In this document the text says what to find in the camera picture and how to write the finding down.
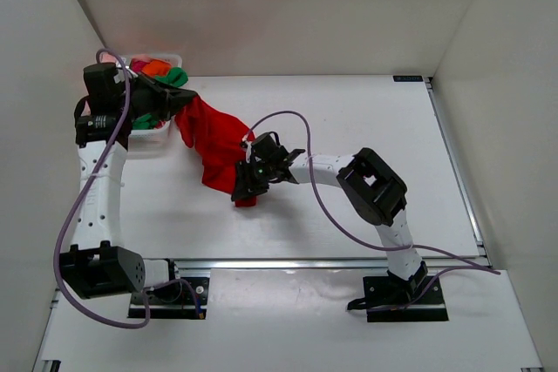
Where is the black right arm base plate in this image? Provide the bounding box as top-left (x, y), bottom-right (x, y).
top-left (346, 276), bottom-right (449, 323)

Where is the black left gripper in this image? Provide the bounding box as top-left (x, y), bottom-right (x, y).
top-left (120, 64), bottom-right (199, 115)

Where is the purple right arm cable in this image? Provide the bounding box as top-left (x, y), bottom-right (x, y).
top-left (242, 110), bottom-right (501, 312)

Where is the red t-shirt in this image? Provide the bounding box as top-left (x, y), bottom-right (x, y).
top-left (174, 97), bottom-right (255, 195)

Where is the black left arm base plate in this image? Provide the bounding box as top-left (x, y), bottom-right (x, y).
top-left (147, 271), bottom-right (210, 321)

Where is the orange t-shirt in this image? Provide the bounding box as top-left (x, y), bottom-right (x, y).
top-left (141, 59), bottom-right (172, 78)

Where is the green t-shirt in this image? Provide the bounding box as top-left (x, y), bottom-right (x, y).
top-left (133, 67), bottom-right (188, 131)

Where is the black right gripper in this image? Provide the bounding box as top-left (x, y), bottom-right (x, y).
top-left (233, 159), bottom-right (276, 201)

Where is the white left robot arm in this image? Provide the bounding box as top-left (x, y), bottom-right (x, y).
top-left (58, 63), bottom-right (197, 301)

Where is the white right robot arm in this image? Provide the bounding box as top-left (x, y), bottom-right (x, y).
top-left (232, 132), bottom-right (427, 303)

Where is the magenta t-shirt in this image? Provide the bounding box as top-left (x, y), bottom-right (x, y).
top-left (130, 58), bottom-right (149, 72)

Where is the white plastic laundry basket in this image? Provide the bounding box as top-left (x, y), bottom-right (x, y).
top-left (115, 52), bottom-right (183, 159)

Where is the small black table label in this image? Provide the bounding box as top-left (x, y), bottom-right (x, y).
top-left (393, 75), bottom-right (424, 83)

